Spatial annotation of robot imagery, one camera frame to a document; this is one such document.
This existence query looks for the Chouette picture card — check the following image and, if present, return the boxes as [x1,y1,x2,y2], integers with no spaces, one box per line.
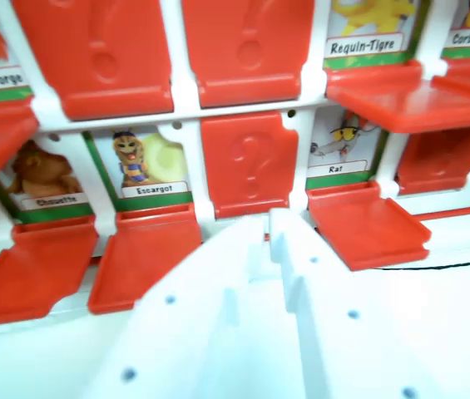
[0,138,95,224]

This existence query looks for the red and white game board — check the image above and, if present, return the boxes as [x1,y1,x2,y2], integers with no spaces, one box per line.
[0,0,470,330]

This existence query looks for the long black cable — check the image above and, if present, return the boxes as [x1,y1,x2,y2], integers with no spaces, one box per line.
[378,257,470,272]

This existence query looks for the Requin-Tigre picture card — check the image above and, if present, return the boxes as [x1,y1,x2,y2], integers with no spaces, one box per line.
[323,0,432,70]

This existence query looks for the Rat picture card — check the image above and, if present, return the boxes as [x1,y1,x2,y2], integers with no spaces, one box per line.
[305,109,383,190]

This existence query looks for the Escargot picture card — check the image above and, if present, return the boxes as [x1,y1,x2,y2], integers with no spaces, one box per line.
[83,130,192,211]

